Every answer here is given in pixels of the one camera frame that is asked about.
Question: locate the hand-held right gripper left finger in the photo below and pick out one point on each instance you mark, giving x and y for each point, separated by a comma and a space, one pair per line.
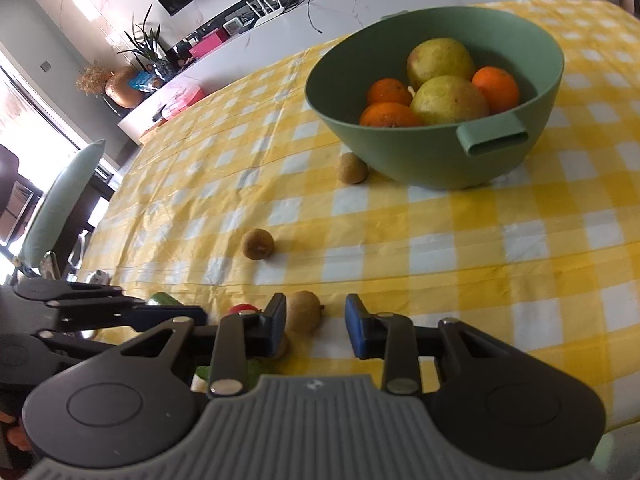
276, 325

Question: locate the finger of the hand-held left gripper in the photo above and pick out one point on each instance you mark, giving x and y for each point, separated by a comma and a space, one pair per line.
165, 312
65, 345

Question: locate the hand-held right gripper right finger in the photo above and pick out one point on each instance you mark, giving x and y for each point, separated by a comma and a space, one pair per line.
356, 330

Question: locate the green cucumber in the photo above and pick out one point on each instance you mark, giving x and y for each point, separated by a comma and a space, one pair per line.
162, 299

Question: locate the red cherry tomato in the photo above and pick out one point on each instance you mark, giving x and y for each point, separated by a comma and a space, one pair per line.
244, 307

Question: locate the brown kiwi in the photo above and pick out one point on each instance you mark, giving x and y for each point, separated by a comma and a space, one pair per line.
257, 244

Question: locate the green colander bowl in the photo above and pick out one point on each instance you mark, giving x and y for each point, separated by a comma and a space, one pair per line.
425, 155

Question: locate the orange mandarin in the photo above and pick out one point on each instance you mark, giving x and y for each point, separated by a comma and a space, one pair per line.
389, 91
390, 115
495, 87

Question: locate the yellow-green pear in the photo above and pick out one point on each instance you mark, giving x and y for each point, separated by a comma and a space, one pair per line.
440, 62
450, 100

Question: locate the person's left hand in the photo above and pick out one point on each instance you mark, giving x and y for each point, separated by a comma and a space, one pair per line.
10, 430

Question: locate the yellow checked tablecloth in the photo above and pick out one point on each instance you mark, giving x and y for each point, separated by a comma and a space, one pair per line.
350, 240

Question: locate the green padded chair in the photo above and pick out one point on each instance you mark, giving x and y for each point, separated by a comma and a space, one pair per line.
60, 205

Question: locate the pink storage boxes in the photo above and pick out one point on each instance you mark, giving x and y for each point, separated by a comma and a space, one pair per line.
182, 97

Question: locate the copper round vase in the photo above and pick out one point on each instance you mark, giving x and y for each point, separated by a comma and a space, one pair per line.
122, 90

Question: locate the blue snack packet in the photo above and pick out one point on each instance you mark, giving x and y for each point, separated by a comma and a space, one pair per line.
145, 80

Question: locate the dried flower bunch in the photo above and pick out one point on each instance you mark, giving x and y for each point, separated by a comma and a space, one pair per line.
92, 80

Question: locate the green plant in glass vase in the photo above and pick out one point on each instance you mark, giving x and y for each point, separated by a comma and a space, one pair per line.
145, 42

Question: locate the pink box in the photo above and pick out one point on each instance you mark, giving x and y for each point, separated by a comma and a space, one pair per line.
207, 42

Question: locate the small white desk clock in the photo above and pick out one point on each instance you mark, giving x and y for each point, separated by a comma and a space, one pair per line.
233, 25

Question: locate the white router with antennas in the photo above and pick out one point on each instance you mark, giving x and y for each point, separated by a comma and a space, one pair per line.
265, 9

